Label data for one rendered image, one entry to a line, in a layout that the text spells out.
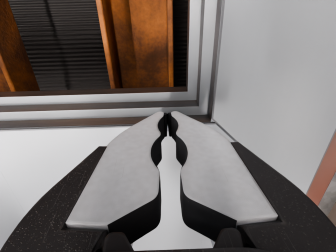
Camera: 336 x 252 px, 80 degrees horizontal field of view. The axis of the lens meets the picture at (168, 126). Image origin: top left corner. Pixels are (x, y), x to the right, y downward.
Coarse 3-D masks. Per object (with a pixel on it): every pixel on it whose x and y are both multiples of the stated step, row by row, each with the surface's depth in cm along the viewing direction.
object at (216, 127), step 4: (216, 124) 14; (216, 128) 14; (220, 128) 14; (220, 132) 14; (224, 132) 14; (228, 136) 14; (232, 140) 15; (204, 236) 20; (204, 240) 21; (208, 240) 21; (204, 244) 21; (208, 244) 21
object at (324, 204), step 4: (332, 180) 41; (332, 184) 41; (328, 188) 42; (332, 188) 42; (328, 192) 43; (332, 192) 43; (324, 196) 43; (328, 196) 43; (332, 196) 43; (320, 200) 44; (324, 200) 44; (328, 200) 44; (332, 200) 44; (320, 204) 45; (324, 204) 45; (328, 204) 45; (332, 204) 45; (320, 208) 45; (324, 208) 45; (328, 208) 45; (324, 212) 46; (328, 212) 46
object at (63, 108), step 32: (192, 0) 12; (192, 32) 13; (192, 64) 14; (0, 96) 15; (32, 96) 15; (64, 96) 15; (96, 96) 15; (128, 96) 15; (160, 96) 15; (192, 96) 15; (0, 128) 14
